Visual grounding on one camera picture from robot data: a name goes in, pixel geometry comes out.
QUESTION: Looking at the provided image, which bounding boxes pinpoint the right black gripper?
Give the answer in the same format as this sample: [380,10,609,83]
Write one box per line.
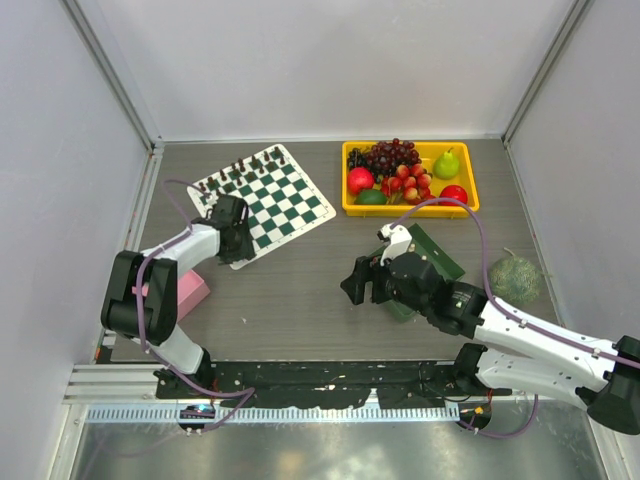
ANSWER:
[341,253,430,316]

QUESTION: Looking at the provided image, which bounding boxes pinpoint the green white chess board mat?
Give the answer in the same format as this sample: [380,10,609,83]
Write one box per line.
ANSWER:
[187,144,336,270]

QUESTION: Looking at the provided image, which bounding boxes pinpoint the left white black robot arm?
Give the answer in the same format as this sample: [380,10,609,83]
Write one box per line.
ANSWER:
[100,194,255,398]

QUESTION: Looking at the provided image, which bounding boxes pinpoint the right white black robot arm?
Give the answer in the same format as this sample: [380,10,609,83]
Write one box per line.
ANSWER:
[340,252,639,435]

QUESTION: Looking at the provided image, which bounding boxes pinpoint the dark green piece tray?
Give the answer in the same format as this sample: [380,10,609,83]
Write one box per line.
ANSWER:
[371,225,464,326]

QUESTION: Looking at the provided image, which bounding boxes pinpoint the pink box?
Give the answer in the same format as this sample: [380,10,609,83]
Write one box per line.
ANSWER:
[141,270,210,322]

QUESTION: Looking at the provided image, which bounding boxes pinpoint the green lime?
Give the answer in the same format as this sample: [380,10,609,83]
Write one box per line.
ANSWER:
[354,189,388,206]

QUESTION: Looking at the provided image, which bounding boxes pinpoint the red apple left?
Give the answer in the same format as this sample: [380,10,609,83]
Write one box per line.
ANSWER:
[346,167,375,196]

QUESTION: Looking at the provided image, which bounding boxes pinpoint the red apple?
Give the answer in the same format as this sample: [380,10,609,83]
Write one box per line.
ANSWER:
[346,167,375,196]
[439,185,468,206]

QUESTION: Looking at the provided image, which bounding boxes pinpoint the yellow plastic fruit tray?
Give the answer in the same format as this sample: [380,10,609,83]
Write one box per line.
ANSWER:
[342,138,480,218]

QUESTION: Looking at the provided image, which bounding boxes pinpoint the red cherry bunch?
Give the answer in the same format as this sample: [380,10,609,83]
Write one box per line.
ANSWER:
[380,163,435,205]

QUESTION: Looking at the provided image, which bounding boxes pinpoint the black grape bunch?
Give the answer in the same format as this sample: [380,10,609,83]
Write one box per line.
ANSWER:
[347,148,368,171]

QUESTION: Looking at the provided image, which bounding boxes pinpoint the dark purple grape bunch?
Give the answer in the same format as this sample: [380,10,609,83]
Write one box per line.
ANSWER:
[364,138,421,176]

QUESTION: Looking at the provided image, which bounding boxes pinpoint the red apple right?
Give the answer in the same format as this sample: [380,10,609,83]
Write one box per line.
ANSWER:
[439,185,468,206]

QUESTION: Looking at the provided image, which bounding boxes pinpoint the green pear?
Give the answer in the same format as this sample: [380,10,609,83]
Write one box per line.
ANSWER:
[433,148,460,180]

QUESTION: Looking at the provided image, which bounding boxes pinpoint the green netted melon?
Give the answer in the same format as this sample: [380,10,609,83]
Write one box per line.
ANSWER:
[488,247,551,306]

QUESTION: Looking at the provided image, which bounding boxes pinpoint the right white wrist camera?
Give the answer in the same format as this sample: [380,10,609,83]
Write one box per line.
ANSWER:
[378,223,413,266]

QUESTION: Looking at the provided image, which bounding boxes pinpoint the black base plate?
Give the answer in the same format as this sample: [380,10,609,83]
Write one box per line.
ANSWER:
[154,359,514,409]

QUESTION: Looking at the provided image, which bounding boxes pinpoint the white slotted cable duct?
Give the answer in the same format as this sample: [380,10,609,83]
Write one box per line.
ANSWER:
[85,402,460,425]

